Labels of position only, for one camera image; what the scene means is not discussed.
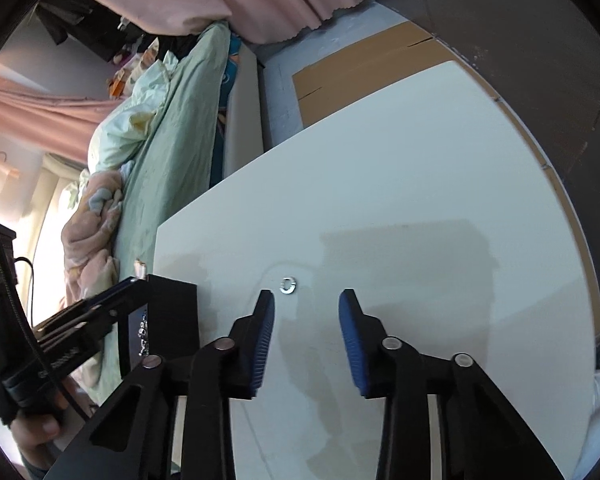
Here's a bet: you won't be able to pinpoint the black jewelry box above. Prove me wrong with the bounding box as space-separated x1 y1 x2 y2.
116 258 199 378

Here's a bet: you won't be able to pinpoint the silver ball chain necklace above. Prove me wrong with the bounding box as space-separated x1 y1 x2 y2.
136 310 152 358

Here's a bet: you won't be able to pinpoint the dark hanging clothes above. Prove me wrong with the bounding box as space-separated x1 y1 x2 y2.
36 0 148 63

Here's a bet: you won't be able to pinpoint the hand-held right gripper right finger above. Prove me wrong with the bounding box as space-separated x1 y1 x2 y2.
338 288 567 480

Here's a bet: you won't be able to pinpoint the pink plush blanket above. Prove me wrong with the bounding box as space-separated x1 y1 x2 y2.
61 169 127 397

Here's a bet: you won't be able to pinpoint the pale crumpled quilt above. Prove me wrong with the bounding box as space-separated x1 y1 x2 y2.
86 51 182 172

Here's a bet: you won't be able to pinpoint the bed with green sheet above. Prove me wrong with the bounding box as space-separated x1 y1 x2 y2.
87 21 232 403

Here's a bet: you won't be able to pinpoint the pink window curtain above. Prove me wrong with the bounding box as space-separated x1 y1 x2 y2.
0 71 113 162

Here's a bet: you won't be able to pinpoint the flat brown cardboard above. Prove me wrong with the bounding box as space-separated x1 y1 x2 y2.
292 22 481 129

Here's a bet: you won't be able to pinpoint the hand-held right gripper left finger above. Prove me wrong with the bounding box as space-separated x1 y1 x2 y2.
42 289 277 480

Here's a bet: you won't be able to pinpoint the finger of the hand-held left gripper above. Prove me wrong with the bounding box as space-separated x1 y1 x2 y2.
81 277 149 315
31 304 120 351

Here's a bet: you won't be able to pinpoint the person's left hand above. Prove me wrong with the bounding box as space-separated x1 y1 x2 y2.
9 404 67 472

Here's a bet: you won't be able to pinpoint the pile of colourful clutter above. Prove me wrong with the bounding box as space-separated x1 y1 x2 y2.
106 35 162 98

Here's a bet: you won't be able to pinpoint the white bed base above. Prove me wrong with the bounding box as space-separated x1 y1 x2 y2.
221 34 267 182

